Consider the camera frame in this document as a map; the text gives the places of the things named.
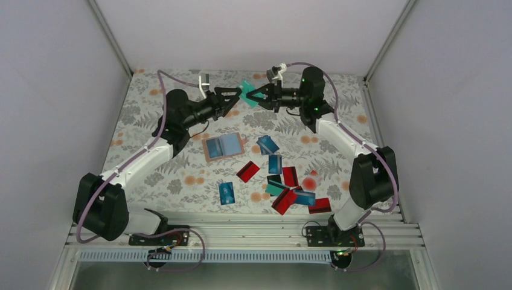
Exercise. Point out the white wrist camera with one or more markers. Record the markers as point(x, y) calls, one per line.
point(204, 84)
point(275, 73)

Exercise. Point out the blue card middle upright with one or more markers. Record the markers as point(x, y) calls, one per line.
point(275, 166)

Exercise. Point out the perforated grey cable tray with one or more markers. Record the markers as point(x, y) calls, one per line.
point(209, 256)

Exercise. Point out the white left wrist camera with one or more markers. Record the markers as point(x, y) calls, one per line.
point(204, 84)

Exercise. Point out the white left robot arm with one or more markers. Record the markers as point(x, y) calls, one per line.
point(101, 205)

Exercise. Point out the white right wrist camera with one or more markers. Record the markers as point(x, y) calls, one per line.
point(275, 73)

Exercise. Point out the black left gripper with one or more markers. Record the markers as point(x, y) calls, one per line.
point(220, 107)

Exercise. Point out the tan leather card holder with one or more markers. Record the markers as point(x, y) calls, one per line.
point(224, 146)

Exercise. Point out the red card near wallet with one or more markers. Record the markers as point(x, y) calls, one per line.
point(247, 171)

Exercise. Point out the red card bottom right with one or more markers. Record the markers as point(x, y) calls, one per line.
point(321, 205)

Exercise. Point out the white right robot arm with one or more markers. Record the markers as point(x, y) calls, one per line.
point(373, 185)

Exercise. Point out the teal green card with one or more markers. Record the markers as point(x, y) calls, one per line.
point(274, 188)

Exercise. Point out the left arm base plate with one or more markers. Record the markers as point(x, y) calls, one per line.
point(179, 238)

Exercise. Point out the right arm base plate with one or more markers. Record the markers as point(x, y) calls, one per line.
point(323, 236)

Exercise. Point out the black card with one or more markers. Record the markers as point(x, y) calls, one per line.
point(275, 178)

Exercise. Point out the red card lower centre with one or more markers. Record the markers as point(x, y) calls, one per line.
point(284, 201)

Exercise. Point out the floral patterned table mat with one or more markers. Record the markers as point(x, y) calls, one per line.
point(188, 183)

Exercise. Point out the blue card pile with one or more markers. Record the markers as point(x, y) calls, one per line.
point(226, 193)
point(267, 145)

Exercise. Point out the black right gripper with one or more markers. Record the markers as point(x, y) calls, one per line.
point(271, 92)

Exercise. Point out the red card centre upright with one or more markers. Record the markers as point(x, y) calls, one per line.
point(290, 176)

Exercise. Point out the aluminium rail frame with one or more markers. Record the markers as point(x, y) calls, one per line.
point(233, 231)

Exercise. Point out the light blue card right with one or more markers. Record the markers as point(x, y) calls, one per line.
point(305, 198)

